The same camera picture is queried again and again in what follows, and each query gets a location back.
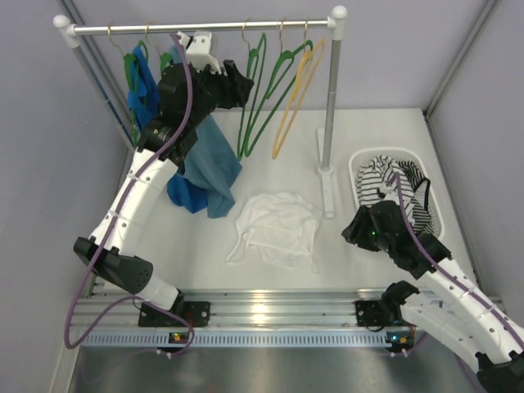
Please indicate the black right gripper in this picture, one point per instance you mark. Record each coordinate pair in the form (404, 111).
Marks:
(355, 232)

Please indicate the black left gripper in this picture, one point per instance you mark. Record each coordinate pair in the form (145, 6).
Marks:
(236, 82)

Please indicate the white tank top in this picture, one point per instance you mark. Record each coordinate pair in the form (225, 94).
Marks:
(281, 227)

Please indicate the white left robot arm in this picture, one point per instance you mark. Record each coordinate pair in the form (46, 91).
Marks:
(180, 148)

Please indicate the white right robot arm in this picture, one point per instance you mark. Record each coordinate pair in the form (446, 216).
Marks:
(442, 300)

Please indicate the black white striped top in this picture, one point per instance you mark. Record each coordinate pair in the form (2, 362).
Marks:
(375, 181)

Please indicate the green hanger with teal top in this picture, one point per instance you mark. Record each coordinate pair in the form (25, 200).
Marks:
(165, 58)

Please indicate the teal tank top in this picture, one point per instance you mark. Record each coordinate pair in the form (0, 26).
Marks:
(212, 165)

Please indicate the yellow hanger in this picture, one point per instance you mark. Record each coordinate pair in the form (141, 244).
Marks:
(307, 69)

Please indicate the royal blue tank top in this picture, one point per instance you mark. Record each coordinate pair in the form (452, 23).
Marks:
(180, 191)

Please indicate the green hanger with blue top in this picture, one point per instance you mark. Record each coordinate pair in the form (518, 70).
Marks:
(137, 92)

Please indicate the black trimmed striped garment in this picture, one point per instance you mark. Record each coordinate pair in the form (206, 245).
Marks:
(419, 215)

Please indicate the white laundry basket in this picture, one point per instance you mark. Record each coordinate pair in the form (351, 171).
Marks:
(402, 185)

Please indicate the silver white clothes rack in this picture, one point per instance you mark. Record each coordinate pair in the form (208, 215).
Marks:
(73, 35)

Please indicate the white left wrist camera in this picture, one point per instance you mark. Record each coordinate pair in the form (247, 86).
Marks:
(199, 51)

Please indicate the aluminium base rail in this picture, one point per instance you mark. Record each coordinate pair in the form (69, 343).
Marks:
(232, 310)

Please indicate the white slotted cable duct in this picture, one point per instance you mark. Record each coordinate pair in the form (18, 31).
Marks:
(247, 339)

